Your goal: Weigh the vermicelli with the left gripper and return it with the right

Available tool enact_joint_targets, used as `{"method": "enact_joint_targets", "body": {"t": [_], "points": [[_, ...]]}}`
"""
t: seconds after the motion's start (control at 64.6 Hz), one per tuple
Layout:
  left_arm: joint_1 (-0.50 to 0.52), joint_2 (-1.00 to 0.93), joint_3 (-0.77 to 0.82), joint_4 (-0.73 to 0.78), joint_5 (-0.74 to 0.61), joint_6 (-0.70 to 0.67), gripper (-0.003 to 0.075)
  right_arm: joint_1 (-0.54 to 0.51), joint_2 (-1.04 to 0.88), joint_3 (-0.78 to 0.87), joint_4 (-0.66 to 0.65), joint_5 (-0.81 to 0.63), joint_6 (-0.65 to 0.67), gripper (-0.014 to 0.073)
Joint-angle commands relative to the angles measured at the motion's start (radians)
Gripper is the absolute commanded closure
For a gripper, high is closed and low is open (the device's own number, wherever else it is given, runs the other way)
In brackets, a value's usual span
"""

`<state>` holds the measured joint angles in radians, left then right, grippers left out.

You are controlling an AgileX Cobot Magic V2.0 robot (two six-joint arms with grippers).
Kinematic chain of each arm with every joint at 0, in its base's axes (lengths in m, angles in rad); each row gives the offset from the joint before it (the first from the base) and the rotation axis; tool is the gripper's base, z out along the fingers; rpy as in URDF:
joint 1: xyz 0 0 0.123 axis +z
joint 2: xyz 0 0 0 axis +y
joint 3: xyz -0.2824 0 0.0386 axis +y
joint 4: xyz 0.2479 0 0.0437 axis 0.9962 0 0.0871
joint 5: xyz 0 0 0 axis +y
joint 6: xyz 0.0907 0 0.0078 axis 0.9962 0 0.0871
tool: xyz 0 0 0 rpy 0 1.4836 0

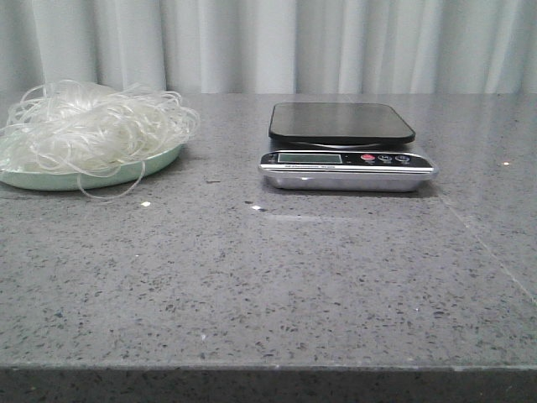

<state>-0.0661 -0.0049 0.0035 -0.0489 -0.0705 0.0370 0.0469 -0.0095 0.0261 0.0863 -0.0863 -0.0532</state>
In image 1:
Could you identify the translucent white vermicelli bundle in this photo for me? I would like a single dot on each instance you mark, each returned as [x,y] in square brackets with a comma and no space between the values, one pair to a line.
[69,126]

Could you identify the pale green plate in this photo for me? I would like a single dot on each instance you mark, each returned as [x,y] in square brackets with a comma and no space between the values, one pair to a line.
[71,181]

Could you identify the white pleated curtain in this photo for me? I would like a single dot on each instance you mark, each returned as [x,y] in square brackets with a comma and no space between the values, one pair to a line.
[377,47]

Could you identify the black silver kitchen scale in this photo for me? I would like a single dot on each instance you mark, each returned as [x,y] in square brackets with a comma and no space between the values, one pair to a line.
[343,146]

